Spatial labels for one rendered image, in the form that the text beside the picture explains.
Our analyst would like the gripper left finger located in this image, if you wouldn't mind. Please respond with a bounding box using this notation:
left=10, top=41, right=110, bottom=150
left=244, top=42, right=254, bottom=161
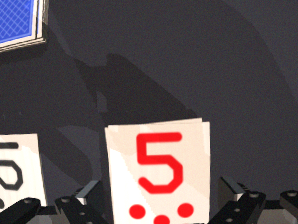
left=0, top=179, right=110, bottom=224

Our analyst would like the blue-backed card stack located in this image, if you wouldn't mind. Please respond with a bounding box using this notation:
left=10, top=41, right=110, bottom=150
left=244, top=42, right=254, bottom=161
left=0, top=0, right=50, bottom=54

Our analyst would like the single black-print card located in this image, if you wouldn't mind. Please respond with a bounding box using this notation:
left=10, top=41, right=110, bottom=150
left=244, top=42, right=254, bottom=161
left=0, top=133, right=48, bottom=210

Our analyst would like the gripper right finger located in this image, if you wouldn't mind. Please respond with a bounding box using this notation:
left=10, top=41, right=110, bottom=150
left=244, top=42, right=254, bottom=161
left=207, top=175, right=298, bottom=224

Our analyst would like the black mat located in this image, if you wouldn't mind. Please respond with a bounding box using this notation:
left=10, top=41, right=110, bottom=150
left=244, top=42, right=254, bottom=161
left=0, top=0, right=298, bottom=224

